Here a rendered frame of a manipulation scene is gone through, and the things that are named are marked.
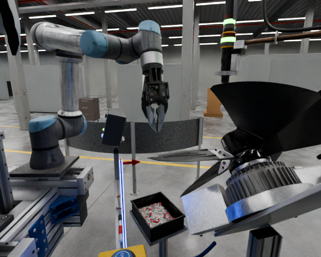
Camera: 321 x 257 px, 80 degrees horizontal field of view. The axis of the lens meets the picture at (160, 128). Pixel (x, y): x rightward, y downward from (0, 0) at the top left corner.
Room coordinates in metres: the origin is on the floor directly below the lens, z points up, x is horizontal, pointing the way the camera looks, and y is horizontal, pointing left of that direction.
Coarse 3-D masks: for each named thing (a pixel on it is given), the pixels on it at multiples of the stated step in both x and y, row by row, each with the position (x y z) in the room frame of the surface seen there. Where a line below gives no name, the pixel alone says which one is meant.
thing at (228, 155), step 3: (210, 150) 0.68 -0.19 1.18; (213, 150) 0.68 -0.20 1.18; (222, 150) 0.68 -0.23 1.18; (216, 153) 0.65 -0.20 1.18; (222, 153) 0.65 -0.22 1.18; (225, 153) 0.65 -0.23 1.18; (228, 153) 0.65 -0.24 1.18; (219, 156) 0.62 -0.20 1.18; (222, 156) 0.62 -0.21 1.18; (225, 156) 0.62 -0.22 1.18; (228, 156) 0.62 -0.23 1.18; (231, 156) 0.62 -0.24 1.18
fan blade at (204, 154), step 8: (176, 152) 0.64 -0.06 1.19; (184, 152) 0.63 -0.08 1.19; (192, 152) 0.63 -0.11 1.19; (200, 152) 0.64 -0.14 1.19; (208, 152) 0.64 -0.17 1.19; (160, 160) 0.51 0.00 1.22; (168, 160) 0.52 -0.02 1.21; (176, 160) 0.53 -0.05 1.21; (184, 160) 0.54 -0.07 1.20; (192, 160) 0.55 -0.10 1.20; (200, 160) 0.56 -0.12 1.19; (208, 160) 0.57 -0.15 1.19
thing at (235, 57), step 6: (234, 42) 0.62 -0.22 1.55; (240, 42) 0.61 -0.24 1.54; (234, 48) 0.62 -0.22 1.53; (240, 48) 0.60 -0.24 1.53; (246, 48) 0.62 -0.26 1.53; (234, 54) 0.62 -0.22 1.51; (240, 54) 0.62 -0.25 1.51; (234, 60) 0.62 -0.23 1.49; (234, 66) 0.62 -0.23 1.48; (216, 72) 0.64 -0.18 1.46; (222, 72) 0.62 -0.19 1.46; (228, 72) 0.62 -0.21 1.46; (234, 72) 0.62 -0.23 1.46
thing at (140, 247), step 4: (124, 248) 0.35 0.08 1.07; (128, 248) 0.35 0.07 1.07; (132, 248) 0.35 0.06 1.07; (136, 248) 0.35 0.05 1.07; (140, 248) 0.35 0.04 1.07; (144, 248) 0.35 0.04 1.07; (100, 252) 0.34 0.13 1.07; (104, 252) 0.34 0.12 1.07; (108, 252) 0.34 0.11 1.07; (112, 252) 0.34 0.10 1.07; (132, 252) 0.34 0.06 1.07; (136, 252) 0.34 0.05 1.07; (140, 252) 0.34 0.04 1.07; (144, 252) 0.34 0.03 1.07; (100, 256) 0.33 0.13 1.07; (104, 256) 0.33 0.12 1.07; (108, 256) 0.33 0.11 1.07; (112, 256) 0.33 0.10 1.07; (132, 256) 0.33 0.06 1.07; (136, 256) 0.33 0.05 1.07; (140, 256) 0.33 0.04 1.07; (144, 256) 0.33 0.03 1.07
